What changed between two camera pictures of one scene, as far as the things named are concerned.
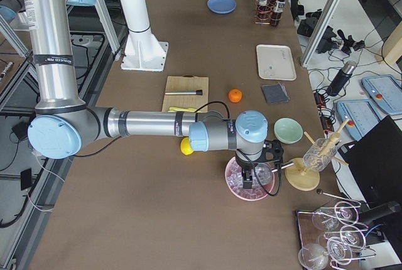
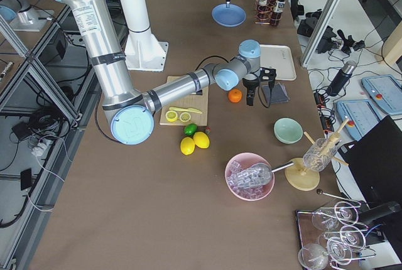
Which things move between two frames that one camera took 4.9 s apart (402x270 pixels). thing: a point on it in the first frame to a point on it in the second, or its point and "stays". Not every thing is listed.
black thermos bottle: x=347 y=71 stays
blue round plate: x=221 y=4 to x=233 y=16
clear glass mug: x=320 y=154 stays
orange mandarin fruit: x=235 y=95 stays
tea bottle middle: x=264 y=12 stays
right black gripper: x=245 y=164 to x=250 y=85
